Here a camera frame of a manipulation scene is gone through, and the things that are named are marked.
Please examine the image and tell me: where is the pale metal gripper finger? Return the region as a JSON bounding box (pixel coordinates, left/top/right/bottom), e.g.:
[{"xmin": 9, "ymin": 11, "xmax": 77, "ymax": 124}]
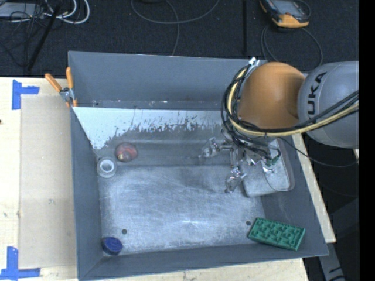
[
  {"xmin": 198, "ymin": 137, "xmax": 224, "ymax": 160},
  {"xmin": 224, "ymin": 166, "xmax": 247, "ymax": 194}
]

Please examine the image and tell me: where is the grey rounded flat pad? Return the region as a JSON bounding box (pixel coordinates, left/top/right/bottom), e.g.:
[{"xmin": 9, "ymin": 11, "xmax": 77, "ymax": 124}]
[{"xmin": 241, "ymin": 139, "xmax": 295, "ymax": 198}]

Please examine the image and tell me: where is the grey metal bin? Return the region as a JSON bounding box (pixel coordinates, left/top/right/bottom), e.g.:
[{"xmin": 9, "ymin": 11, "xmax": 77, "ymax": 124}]
[{"xmin": 67, "ymin": 50, "xmax": 329, "ymax": 281}]

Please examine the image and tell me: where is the dark green flat block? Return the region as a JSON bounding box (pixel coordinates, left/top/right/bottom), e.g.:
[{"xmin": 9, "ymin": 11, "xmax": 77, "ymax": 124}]
[{"xmin": 247, "ymin": 217, "xmax": 306, "ymax": 252}]

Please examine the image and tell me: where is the red toy apple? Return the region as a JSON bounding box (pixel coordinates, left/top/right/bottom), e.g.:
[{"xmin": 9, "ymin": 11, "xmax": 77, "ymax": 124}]
[{"xmin": 114, "ymin": 142, "xmax": 138, "ymax": 163}]

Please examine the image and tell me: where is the clear tape roll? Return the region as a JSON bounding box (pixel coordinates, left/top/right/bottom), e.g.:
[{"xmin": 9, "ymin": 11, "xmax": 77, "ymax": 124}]
[{"xmin": 96, "ymin": 156, "xmax": 118, "ymax": 178}]

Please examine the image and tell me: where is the blue round cap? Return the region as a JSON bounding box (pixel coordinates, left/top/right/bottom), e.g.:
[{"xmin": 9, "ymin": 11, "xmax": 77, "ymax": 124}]
[{"xmin": 101, "ymin": 236, "xmax": 124, "ymax": 256}]

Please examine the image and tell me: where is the pale wood flat board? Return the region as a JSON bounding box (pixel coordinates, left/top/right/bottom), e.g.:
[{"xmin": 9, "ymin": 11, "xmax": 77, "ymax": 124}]
[{"xmin": 18, "ymin": 94, "xmax": 77, "ymax": 270}]

